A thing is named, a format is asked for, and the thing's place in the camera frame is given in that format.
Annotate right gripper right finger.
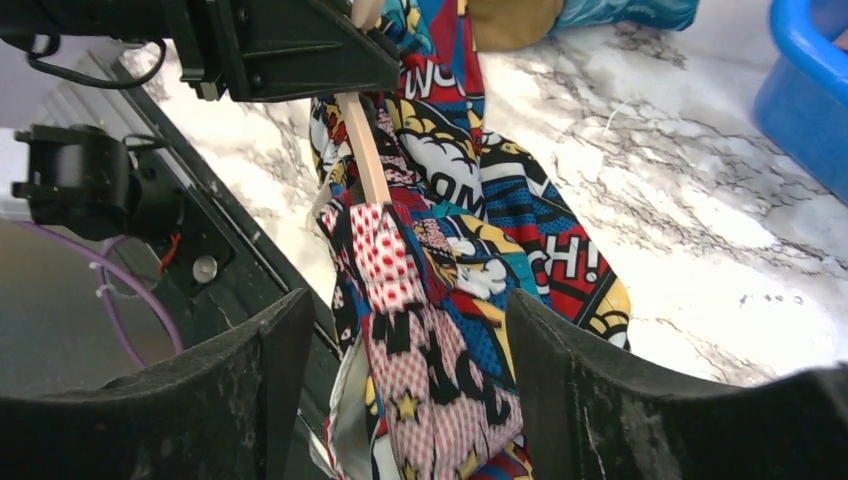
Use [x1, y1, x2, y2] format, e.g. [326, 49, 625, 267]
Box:
[506, 290, 847, 479]

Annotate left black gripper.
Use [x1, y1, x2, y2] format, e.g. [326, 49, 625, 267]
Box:
[162, 1, 399, 103]

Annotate blue plastic bin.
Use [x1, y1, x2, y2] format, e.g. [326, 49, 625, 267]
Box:
[753, 0, 847, 201]

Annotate mustard brown shorts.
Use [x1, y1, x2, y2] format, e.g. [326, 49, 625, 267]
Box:
[467, 0, 565, 52]

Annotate teal patterned shorts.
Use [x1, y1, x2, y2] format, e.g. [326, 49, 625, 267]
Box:
[550, 0, 699, 33]

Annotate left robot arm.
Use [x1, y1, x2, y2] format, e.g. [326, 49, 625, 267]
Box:
[1, 1, 399, 242]

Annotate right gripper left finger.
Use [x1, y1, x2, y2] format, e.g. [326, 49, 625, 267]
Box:
[1, 289, 315, 479]

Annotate comic print shorts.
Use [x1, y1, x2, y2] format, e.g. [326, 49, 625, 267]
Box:
[310, 1, 631, 479]

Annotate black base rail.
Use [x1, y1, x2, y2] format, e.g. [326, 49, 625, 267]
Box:
[109, 71, 339, 479]

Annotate beige wooden hanger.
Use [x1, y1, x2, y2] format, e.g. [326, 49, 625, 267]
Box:
[336, 0, 391, 204]

